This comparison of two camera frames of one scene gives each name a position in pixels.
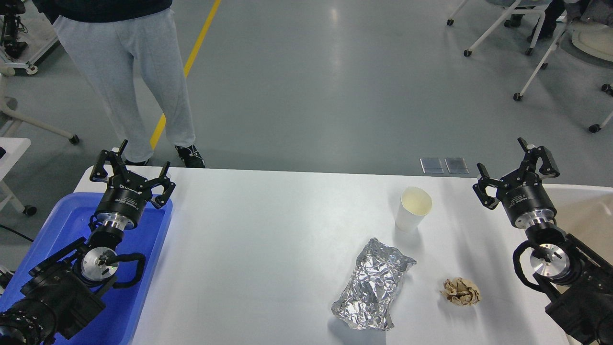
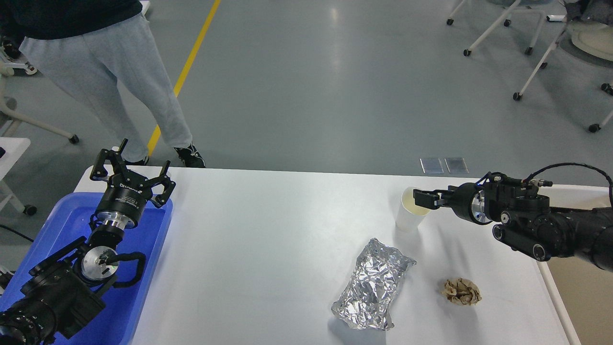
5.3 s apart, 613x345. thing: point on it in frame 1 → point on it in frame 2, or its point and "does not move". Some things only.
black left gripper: (127, 195) does not move
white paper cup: (414, 203) does not move
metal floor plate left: (432, 166) does not move
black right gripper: (526, 199) → (468, 201)
